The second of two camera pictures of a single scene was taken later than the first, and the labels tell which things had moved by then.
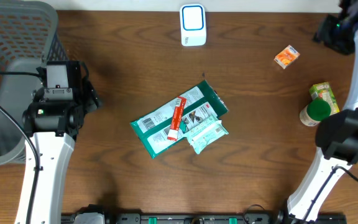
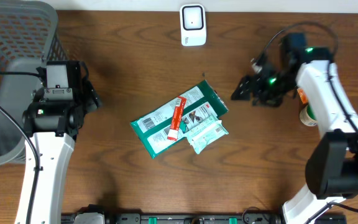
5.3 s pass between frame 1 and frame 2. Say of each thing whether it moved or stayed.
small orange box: moved
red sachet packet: stayed
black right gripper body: moved
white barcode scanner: stayed
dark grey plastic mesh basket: stayed
